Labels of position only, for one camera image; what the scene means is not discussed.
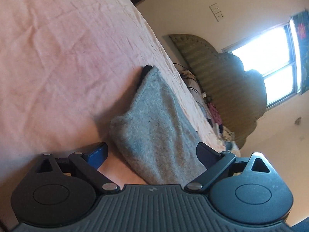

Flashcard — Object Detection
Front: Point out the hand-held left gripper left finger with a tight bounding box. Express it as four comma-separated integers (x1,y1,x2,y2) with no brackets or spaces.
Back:
35,142,120,194

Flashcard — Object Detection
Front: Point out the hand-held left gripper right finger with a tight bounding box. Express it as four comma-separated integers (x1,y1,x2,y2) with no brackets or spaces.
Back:
184,142,272,194

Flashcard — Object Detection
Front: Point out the grey sweater with navy sleeves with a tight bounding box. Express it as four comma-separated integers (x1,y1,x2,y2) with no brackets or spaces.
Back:
109,65,208,185

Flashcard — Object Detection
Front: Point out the pile of crumpled clothes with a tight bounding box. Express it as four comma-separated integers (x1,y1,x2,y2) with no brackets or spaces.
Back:
218,125,236,148

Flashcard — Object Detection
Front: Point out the pink garment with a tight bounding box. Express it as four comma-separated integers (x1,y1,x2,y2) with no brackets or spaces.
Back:
207,101,223,125

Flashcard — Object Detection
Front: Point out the striped pillow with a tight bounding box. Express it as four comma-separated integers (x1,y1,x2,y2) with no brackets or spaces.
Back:
181,70,206,101

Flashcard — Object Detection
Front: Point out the olive upholstered headboard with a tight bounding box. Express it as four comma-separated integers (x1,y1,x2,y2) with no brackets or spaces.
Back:
168,34,267,148

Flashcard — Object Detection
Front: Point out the pink blanket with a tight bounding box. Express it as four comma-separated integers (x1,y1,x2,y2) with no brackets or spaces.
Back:
0,0,233,230

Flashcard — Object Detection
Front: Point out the window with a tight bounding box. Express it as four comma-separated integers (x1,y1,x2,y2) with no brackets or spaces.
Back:
222,20,303,107

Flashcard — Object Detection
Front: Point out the floral curtain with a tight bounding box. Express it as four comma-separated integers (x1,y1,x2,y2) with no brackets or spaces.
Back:
291,10,309,95

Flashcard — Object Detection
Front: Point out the black cable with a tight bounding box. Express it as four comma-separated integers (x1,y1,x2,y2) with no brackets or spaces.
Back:
173,63,197,83

